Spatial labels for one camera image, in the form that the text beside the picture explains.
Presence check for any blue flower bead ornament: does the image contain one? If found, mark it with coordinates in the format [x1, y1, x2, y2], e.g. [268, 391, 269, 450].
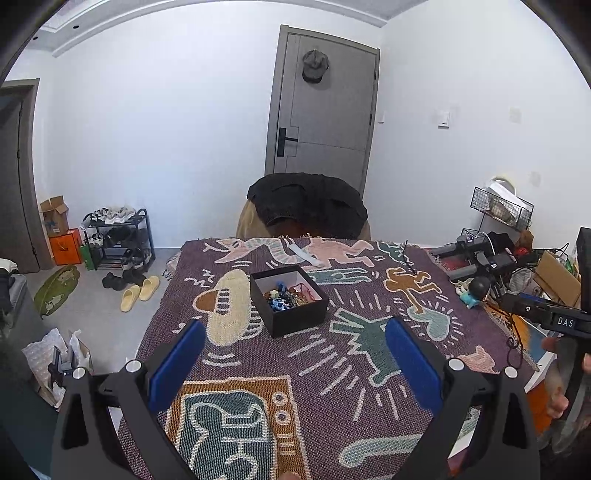
[267, 290, 294, 312]

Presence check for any dark green bead bracelet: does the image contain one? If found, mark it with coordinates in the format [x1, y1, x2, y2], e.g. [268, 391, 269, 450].
[263, 280, 316, 312]

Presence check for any black jewelry box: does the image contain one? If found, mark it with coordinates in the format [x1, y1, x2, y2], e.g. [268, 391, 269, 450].
[249, 265, 329, 338]

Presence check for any person's right hand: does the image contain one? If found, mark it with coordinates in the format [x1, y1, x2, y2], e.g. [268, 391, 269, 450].
[542, 337, 569, 419]

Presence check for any yellow slipper left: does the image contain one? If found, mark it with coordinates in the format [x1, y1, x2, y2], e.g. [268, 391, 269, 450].
[120, 285, 141, 313]

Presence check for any yellow slipper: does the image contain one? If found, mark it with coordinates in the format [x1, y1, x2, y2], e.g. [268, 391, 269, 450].
[120, 285, 141, 313]
[138, 275, 160, 302]

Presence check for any yellow slipper right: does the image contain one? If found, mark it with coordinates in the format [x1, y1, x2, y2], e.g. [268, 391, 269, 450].
[138, 275, 160, 302]

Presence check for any open box with packing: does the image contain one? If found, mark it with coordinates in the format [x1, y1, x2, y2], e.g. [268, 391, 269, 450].
[21, 328, 93, 410]

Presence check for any small figurine blue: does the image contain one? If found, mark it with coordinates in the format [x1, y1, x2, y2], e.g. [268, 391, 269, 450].
[459, 276, 491, 309]

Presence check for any black slippers pair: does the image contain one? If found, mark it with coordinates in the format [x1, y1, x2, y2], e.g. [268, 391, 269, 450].
[102, 269, 146, 291]

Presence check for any purple patterned woven blanket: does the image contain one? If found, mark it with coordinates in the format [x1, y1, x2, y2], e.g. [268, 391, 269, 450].
[137, 238, 535, 479]

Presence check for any green leaf-shaped mat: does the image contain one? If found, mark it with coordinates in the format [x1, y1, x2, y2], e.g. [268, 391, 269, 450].
[34, 265, 80, 317]

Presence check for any black shoe rack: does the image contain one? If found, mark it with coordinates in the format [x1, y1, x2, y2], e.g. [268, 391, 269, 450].
[80, 206, 155, 272]

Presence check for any white fabric strip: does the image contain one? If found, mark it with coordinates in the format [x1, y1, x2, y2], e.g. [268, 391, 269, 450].
[287, 242, 324, 268]

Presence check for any orange box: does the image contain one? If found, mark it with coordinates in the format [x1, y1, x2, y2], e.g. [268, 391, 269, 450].
[49, 229, 83, 266]

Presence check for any tan chair back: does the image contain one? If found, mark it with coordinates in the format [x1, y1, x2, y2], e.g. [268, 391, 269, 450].
[234, 200, 373, 242]

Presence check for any brown cardboard box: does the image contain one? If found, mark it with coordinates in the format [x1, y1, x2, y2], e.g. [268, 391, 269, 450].
[40, 196, 69, 237]

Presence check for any black knitted garment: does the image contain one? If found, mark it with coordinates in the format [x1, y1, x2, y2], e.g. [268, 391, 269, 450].
[246, 173, 370, 240]

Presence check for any grey door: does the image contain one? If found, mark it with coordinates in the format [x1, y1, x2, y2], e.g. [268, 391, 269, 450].
[264, 25, 380, 193]

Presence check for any grey cap on door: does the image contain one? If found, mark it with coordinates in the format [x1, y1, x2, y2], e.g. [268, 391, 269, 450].
[301, 49, 329, 84]

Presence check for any black wire basket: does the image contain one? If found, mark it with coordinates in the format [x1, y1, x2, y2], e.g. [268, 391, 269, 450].
[470, 187, 534, 232]

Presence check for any black door handle lock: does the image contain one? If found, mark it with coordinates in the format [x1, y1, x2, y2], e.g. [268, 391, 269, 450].
[276, 127, 298, 157]

